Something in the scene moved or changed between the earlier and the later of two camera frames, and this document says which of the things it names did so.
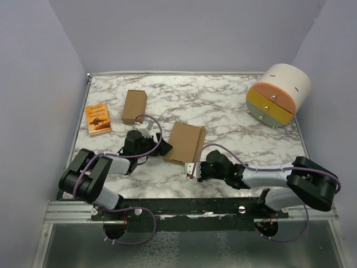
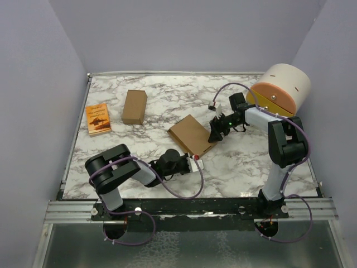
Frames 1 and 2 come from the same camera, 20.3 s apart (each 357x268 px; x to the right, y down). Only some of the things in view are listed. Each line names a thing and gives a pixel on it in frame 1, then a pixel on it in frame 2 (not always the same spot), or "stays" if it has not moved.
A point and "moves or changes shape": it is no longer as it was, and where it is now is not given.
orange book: x=98 y=119 stays
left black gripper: x=161 y=149 to x=184 y=158
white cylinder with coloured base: x=281 y=91 stays
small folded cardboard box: x=134 y=105 stays
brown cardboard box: x=187 y=140 moves or changes shape
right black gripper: x=202 y=177 to x=217 y=128
